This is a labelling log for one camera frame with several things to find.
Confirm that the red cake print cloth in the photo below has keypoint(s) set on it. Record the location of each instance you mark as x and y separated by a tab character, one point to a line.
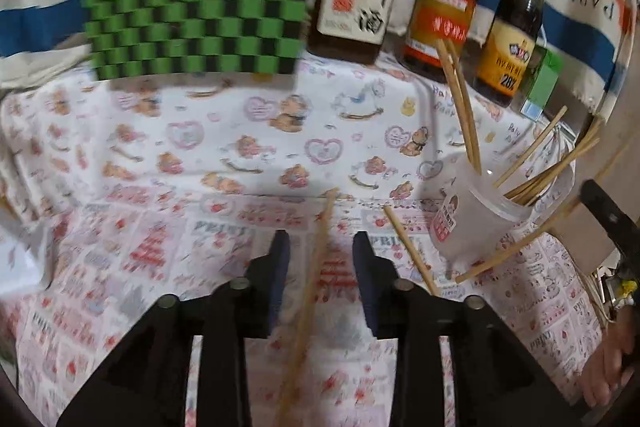
125	257

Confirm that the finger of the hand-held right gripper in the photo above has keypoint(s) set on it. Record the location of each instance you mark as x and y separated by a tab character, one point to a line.
605	212

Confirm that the group of wooden chopsticks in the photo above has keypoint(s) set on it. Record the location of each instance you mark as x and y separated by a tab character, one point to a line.
465	122

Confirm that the wooden chopstick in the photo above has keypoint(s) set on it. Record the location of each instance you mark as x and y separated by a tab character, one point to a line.
500	257
410	249
312	277

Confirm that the person's right hand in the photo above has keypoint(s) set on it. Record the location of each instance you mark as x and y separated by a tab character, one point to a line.
610	367

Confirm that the translucent plastic cup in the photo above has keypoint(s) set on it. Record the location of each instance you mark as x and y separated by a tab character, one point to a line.
480	227

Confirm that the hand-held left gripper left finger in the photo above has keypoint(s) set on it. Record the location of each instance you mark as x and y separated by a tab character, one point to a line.
280	269

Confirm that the white bear print cloth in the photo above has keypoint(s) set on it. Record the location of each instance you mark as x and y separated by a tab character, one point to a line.
200	132

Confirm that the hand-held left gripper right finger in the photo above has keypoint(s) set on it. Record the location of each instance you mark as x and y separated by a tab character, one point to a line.
365	279

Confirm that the small green carton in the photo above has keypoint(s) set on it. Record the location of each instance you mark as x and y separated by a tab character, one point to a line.
545	82

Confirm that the yellow label dark sauce bottle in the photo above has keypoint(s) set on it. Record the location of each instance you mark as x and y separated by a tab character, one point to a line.
510	52

